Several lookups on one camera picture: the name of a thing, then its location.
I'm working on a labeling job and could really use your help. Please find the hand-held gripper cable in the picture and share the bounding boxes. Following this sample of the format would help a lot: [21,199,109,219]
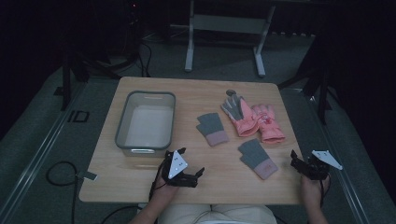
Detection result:
[148,161,171,203]
[318,174,332,209]

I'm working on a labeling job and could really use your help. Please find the right hand-held gripper cable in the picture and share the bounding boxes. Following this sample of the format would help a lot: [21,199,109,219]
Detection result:
[318,174,332,209]

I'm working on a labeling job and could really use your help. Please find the person's beige trousers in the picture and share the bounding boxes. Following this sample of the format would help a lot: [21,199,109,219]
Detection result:
[156,203,278,224]

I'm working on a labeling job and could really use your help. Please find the small grey tag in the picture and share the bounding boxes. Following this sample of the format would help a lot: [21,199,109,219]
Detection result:
[77,170,99,182]

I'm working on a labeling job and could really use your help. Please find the person's right hand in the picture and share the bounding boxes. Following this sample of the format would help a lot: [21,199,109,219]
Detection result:
[300,174,332,207]

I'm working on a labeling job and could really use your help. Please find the black metal stand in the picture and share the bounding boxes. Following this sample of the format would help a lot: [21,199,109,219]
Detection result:
[277,31,336,126]
[53,0,142,112]

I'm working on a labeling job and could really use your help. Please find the left hand-held gripper cable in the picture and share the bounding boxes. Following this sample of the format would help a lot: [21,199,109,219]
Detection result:
[148,161,171,203]

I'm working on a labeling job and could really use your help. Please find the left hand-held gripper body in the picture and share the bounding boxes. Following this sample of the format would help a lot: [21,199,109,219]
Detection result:
[163,149,199,189]

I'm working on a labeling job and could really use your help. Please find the clear grey-rimmed plastic bin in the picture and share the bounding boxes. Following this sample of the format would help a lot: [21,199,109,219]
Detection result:
[114,90,177,158]

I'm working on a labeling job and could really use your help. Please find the white metal desk frame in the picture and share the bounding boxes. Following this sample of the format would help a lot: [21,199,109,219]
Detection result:
[183,0,277,78]

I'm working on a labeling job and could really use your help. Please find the grey pink sock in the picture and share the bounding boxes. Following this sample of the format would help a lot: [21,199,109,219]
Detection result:
[237,138,279,181]

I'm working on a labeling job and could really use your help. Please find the black floor cable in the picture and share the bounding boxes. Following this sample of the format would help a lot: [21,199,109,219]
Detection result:
[45,161,79,224]

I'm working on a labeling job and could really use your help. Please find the pink glove grey palm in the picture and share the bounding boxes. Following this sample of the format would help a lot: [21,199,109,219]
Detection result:
[220,94,260,138]

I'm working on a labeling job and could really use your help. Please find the person's left hand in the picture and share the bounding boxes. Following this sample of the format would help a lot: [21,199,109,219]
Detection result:
[154,175,179,203]

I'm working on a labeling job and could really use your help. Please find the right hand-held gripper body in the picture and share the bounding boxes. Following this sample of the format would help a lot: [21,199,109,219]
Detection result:
[299,149,344,182]

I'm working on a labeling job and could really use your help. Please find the pink glove with print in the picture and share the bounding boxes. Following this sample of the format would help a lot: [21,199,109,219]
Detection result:
[251,104,287,145]

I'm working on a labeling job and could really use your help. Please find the black background cables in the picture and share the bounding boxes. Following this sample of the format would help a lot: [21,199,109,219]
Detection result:
[135,39,154,78]

